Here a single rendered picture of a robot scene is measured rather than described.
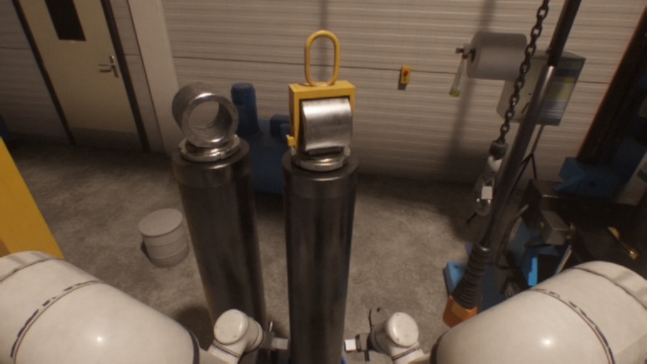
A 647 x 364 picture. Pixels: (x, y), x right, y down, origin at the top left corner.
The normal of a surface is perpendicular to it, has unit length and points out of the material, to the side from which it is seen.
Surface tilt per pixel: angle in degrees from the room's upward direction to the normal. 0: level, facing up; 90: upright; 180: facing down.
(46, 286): 5
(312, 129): 81
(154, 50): 90
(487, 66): 101
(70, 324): 15
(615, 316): 26
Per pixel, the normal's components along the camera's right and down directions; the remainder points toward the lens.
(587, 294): -0.02, -0.90
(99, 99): -0.16, 0.48
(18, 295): -0.11, -0.71
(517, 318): -0.40, -0.89
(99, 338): 0.42, -0.63
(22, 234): 0.99, 0.10
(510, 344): -0.53, -0.64
